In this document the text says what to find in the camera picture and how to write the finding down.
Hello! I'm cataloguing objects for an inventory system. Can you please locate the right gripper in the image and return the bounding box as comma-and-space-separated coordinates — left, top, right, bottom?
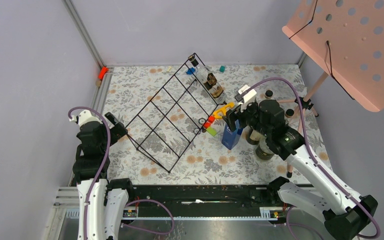
221, 98, 271, 138

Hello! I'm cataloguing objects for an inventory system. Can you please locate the blue triangular bottle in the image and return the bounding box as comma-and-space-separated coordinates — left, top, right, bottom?
221, 120, 243, 150

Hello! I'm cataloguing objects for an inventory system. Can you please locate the clear bottle black label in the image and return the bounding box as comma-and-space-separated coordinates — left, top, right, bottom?
254, 137, 275, 161

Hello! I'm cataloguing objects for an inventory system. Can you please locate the black wire wine rack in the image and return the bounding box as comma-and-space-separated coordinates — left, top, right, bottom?
127, 53, 225, 174

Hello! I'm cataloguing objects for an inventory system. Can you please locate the clear bottle gold label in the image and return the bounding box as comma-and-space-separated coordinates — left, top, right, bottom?
188, 54, 227, 105

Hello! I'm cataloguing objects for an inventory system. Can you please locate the dark green wine bottle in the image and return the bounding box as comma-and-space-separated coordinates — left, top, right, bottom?
245, 128, 262, 146

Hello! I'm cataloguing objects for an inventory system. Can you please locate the short clear glass bottle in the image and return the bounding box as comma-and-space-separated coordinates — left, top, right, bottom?
264, 90, 274, 100

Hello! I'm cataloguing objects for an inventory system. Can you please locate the clear bottle black cap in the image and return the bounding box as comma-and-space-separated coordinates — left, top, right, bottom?
284, 108, 295, 120

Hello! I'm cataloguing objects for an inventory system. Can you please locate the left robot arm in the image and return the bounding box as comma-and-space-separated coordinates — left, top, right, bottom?
68, 106, 135, 240

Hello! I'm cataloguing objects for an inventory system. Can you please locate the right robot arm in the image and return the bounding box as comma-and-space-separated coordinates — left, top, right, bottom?
223, 85, 381, 240

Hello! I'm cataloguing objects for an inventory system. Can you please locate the blue bottle cap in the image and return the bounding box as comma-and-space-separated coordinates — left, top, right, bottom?
185, 67, 196, 75

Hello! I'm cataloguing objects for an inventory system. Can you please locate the yellow triangle block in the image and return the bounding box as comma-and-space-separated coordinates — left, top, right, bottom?
212, 102, 235, 120

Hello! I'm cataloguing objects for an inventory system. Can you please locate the red block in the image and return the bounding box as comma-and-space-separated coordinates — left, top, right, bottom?
203, 121, 211, 129
207, 115, 215, 124

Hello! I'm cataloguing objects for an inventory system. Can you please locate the green block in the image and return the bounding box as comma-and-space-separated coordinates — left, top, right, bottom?
206, 127, 217, 137

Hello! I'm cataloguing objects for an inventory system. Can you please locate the teal cube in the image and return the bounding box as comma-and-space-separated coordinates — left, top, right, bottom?
219, 65, 226, 73

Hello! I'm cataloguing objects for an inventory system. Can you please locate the floral table mat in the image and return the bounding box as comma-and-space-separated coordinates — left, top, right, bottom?
94, 64, 337, 186

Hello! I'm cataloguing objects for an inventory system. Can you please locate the orange clip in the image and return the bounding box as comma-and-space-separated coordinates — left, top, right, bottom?
98, 66, 109, 81

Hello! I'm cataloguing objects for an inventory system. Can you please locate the pink music stand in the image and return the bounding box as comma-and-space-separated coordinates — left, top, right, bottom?
274, 0, 384, 179

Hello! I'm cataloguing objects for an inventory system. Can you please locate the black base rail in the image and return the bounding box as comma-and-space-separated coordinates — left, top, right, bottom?
103, 183, 301, 220

